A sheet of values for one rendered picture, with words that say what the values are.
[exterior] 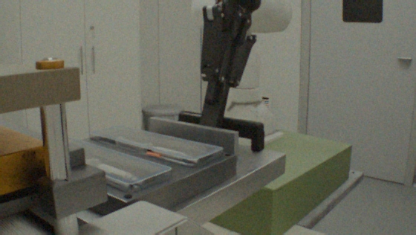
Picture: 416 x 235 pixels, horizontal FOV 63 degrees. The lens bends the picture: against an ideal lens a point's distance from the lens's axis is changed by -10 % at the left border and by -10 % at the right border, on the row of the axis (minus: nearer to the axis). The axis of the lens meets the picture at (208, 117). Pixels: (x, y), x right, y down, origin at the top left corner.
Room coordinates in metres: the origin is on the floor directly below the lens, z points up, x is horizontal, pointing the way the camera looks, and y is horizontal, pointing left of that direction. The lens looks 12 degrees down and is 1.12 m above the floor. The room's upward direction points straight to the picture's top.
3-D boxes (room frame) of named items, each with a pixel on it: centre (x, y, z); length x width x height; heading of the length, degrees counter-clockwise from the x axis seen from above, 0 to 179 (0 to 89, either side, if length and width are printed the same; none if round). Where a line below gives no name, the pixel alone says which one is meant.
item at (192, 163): (0.44, 0.07, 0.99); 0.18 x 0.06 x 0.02; 53
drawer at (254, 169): (0.44, 0.07, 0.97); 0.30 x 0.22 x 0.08; 143
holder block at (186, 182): (0.40, 0.10, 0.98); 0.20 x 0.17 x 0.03; 53
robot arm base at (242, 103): (0.99, -0.10, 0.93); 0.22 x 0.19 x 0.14; 136
